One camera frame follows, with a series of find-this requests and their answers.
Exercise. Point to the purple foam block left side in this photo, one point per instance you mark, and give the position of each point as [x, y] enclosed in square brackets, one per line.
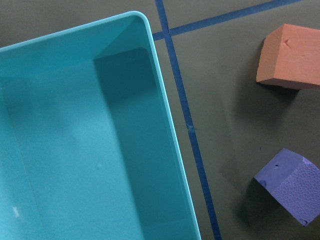
[294, 182]

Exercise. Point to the teal plastic bin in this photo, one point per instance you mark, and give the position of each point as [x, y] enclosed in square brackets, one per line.
[88, 148]

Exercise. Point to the orange foam block left side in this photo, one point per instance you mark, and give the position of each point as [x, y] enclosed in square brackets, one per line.
[290, 58]

